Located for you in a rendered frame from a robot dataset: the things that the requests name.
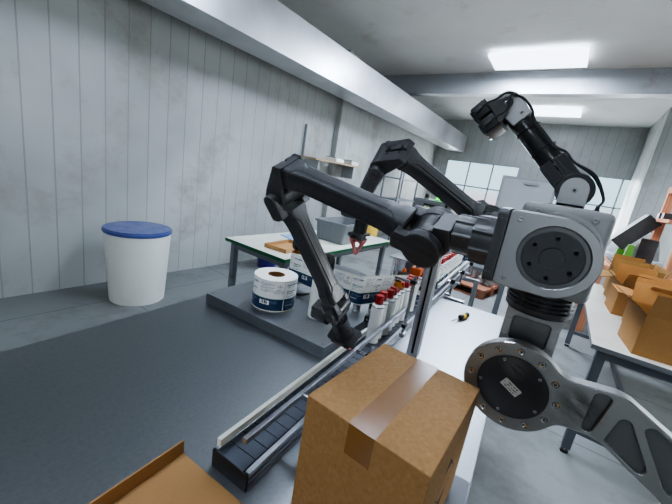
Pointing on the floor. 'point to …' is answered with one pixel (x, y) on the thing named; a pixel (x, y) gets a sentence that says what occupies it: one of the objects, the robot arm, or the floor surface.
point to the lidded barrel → (136, 261)
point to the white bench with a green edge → (254, 245)
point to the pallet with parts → (479, 286)
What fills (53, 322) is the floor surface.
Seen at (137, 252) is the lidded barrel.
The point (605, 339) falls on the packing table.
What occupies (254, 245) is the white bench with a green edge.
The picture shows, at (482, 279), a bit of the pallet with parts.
